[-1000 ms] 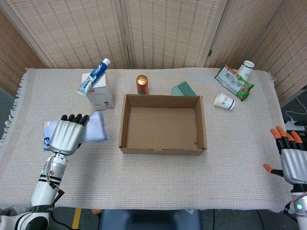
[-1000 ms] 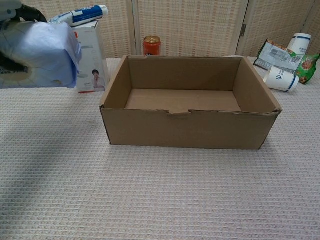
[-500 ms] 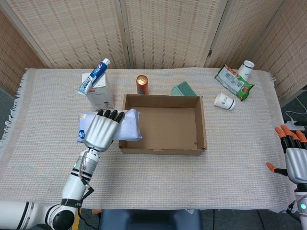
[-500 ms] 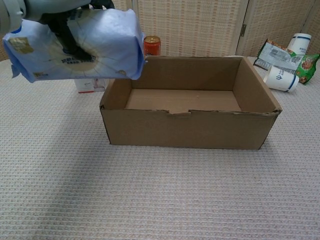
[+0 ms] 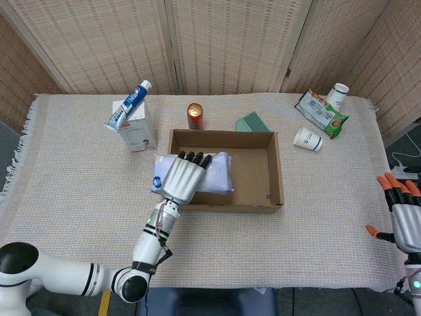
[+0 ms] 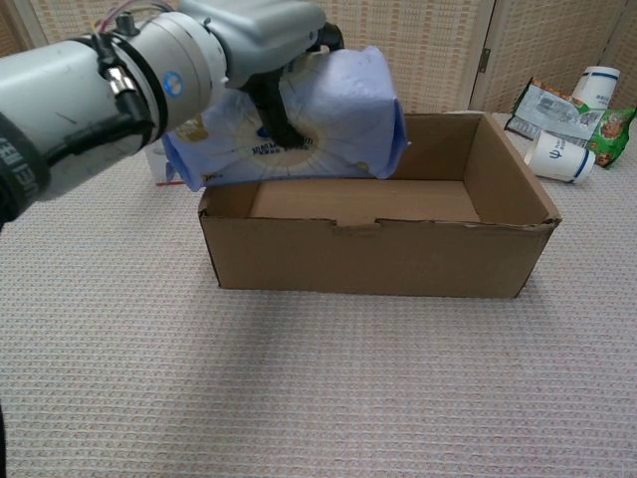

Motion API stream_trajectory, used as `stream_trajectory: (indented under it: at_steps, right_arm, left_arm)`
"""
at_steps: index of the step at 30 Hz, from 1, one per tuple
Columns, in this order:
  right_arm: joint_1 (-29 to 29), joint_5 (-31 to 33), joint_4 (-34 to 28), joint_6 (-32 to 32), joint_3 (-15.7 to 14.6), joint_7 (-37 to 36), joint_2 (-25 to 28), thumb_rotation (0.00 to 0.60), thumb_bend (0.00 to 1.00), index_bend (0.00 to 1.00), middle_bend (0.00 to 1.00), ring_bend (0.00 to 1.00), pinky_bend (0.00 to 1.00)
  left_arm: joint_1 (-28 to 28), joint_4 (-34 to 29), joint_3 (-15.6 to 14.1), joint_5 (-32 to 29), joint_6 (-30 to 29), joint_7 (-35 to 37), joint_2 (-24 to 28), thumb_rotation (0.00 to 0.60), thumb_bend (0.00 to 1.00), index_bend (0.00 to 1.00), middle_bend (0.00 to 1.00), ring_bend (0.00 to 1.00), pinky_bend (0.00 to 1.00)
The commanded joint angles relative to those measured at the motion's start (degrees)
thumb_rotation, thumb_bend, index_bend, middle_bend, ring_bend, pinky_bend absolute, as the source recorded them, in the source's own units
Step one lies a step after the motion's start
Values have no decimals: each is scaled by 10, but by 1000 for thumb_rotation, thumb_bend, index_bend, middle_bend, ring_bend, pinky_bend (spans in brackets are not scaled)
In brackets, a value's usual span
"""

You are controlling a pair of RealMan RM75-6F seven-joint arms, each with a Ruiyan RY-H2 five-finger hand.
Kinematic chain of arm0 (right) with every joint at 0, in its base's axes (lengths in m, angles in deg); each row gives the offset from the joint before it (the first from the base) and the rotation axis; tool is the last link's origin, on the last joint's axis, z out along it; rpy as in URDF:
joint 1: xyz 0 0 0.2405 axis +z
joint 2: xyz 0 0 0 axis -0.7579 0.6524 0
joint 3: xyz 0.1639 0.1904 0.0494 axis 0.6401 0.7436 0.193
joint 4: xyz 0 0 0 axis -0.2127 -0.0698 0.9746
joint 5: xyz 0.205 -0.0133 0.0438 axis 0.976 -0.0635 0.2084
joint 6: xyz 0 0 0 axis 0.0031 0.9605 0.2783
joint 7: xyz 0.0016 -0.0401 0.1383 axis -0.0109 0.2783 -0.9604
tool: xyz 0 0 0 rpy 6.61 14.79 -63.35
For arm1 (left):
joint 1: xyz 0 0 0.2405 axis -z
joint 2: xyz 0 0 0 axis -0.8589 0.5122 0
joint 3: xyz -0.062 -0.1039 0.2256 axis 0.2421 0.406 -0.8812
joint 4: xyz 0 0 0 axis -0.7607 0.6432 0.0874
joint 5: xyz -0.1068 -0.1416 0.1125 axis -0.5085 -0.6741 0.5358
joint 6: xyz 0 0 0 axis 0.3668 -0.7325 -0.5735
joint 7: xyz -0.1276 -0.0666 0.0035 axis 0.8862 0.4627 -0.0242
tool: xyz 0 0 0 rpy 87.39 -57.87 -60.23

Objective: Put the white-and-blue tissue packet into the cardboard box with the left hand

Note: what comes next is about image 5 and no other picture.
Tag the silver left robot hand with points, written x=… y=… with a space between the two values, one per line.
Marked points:
x=182 y=179

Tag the orange-tipped right robot hand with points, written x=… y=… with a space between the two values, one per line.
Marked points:
x=406 y=214

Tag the blue and white tissue pack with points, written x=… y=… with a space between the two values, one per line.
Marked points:
x=217 y=174

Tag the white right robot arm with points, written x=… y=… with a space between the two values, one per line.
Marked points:
x=415 y=276

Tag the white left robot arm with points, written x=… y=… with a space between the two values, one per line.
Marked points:
x=65 y=273

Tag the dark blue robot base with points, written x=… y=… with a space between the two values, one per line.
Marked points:
x=204 y=303

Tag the white desk lamp box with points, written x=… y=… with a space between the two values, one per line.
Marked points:
x=139 y=131

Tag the brown cardboard box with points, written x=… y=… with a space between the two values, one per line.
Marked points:
x=256 y=171

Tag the white power strip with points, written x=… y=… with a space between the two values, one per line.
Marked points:
x=406 y=172

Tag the orange drink can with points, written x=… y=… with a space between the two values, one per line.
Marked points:
x=194 y=120

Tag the green hand brush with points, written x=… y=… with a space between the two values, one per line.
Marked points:
x=251 y=123

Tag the blue and white toothpaste tube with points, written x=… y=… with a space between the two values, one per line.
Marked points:
x=130 y=102

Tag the beige woven tablecloth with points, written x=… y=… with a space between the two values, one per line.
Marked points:
x=263 y=247

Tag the white paper cup blue logo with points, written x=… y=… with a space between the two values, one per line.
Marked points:
x=307 y=139

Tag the green snack bag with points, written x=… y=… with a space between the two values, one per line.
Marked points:
x=325 y=116

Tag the white paper cup blue text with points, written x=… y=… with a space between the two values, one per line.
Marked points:
x=338 y=95

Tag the woven folding screen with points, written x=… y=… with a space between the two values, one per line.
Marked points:
x=230 y=42

